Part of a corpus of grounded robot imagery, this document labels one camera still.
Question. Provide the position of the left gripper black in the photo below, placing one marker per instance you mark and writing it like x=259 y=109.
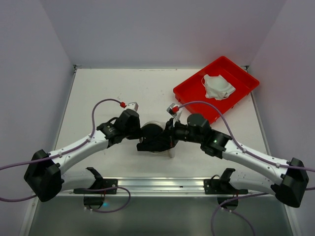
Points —
x=149 y=131

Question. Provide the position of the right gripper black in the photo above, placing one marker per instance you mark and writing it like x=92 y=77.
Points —
x=169 y=134

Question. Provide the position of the black garment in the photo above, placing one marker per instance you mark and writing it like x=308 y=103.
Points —
x=152 y=137

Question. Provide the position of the white mesh laundry bag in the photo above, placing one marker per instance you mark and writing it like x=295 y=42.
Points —
x=169 y=153

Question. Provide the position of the white bra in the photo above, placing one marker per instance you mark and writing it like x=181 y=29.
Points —
x=217 y=87

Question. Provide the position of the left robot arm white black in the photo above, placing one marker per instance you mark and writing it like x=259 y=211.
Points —
x=47 y=174

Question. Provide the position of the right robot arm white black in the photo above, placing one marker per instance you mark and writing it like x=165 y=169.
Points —
x=286 y=180

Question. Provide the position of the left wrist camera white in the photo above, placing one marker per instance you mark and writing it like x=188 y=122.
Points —
x=132 y=106

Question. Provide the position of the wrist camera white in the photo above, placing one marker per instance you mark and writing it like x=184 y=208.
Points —
x=132 y=106
x=174 y=111

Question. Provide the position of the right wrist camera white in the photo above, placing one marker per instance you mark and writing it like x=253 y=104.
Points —
x=174 y=111

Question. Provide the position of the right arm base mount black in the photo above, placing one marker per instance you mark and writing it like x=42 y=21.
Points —
x=219 y=185

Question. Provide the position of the aluminium mounting rail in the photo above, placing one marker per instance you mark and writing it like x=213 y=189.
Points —
x=160 y=185

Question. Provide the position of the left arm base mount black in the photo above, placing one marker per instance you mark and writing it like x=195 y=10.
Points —
x=100 y=186

